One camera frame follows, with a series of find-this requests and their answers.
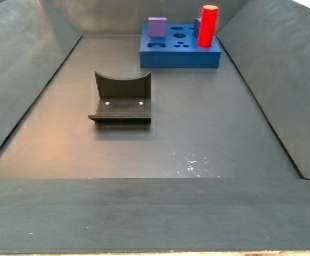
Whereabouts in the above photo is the blue shape sorter block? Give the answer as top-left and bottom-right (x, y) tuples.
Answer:
(139, 24), (222, 68)

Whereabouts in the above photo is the blue star peg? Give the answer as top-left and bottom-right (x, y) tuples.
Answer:
(194, 18), (201, 38)

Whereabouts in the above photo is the purple rectangular peg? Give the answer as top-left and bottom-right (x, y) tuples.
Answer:
(148, 17), (167, 37)

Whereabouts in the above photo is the red hexagonal peg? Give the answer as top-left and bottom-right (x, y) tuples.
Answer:
(198, 5), (219, 48)

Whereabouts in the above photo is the black curved holder stand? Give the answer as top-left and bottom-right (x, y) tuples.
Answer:
(88, 73), (151, 123)

